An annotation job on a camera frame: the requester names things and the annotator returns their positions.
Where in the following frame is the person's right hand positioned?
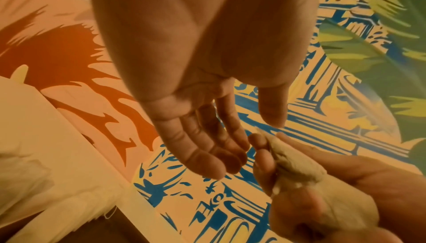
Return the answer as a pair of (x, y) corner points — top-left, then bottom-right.
(246, 131), (426, 243)

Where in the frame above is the person's left hand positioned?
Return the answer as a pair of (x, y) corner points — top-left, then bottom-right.
(87, 0), (321, 181)

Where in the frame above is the white tea bag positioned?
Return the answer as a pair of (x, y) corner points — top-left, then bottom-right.
(266, 136), (381, 236)

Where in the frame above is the row of tea bags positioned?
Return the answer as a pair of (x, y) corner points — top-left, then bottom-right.
(5, 184), (125, 243)

